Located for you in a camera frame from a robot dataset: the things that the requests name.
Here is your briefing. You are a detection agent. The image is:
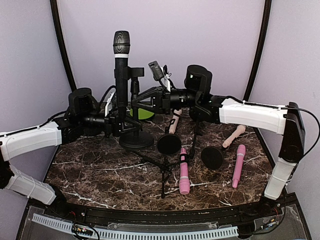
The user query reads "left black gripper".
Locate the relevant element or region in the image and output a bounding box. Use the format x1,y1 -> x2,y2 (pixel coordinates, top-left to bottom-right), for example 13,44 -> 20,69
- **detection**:
78,107 -> 142,138

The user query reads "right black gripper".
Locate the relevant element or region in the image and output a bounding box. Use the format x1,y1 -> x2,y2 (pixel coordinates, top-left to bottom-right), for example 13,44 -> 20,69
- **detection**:
132,85 -> 202,114

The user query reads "black stand holding beige mic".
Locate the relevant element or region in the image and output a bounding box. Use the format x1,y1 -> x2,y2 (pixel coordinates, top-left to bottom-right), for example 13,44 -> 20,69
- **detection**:
156,126 -> 182,156

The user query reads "black microphone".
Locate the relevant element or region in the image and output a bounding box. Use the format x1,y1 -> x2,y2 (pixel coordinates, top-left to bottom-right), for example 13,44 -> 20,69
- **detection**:
113,30 -> 131,122

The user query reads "pink microphone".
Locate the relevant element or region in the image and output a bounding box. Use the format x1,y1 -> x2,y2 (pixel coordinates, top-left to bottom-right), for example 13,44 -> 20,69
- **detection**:
232,144 -> 246,189
179,147 -> 190,195

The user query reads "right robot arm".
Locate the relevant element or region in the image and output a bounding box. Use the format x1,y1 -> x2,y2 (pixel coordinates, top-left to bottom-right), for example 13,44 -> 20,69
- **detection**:
131,64 -> 305,217

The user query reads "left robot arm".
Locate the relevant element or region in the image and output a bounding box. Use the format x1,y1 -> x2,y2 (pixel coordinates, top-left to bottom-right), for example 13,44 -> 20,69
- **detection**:
0,87 -> 142,218

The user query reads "black empty mic stand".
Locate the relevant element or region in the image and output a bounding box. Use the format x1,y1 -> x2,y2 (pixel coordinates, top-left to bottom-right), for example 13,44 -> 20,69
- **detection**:
188,119 -> 203,161

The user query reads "black tripod mic stand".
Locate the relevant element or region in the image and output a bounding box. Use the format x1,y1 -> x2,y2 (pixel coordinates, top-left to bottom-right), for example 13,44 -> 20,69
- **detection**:
131,150 -> 172,199

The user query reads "pink microphone front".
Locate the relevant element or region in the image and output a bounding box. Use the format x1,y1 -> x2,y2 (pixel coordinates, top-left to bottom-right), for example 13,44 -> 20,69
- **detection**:
179,147 -> 190,195

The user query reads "green plate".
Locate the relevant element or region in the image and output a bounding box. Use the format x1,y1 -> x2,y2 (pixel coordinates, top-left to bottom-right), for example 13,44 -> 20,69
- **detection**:
137,108 -> 155,121

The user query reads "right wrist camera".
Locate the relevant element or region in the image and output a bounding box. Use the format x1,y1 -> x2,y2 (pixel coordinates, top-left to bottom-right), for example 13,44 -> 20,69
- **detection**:
148,61 -> 174,92

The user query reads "white cable duct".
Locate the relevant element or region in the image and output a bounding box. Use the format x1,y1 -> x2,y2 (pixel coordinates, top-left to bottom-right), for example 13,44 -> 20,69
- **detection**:
31,213 -> 239,240

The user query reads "left black frame post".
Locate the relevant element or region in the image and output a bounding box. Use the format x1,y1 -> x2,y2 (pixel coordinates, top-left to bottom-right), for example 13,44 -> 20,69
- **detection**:
49,0 -> 77,92

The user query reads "black frame post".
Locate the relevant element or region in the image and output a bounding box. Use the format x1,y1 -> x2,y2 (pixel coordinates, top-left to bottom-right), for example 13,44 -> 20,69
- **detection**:
243,0 -> 272,101
49,0 -> 77,92

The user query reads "right black frame post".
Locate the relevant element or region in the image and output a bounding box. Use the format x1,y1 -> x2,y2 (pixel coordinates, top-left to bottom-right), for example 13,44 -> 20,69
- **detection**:
243,0 -> 272,101

